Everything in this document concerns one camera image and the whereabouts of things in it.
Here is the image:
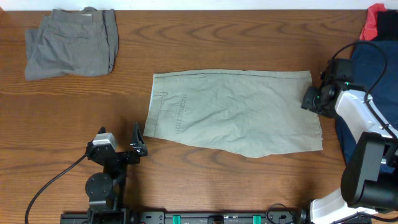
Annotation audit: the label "folded grey shorts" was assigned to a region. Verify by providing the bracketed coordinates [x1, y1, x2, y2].
[25, 7, 119, 80]

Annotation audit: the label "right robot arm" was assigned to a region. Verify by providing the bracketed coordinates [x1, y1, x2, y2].
[302, 82, 397, 223]

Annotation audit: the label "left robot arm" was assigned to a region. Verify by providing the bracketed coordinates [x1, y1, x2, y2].
[85, 123, 148, 224]

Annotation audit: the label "red cloth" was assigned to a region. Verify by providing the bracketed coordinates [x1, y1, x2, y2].
[359, 3, 387, 40]

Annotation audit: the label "khaki beige shorts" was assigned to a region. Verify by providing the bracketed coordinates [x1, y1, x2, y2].
[144, 69, 323, 158]

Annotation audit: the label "left black cable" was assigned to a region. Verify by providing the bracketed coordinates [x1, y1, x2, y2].
[24, 154, 90, 224]

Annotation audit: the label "black cloth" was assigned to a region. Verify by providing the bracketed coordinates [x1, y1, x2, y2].
[374, 10, 398, 41]

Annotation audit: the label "navy blue garment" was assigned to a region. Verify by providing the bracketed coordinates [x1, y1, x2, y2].
[335, 39, 398, 174]

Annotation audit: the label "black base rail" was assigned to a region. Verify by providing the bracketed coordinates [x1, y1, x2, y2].
[60, 205, 311, 224]

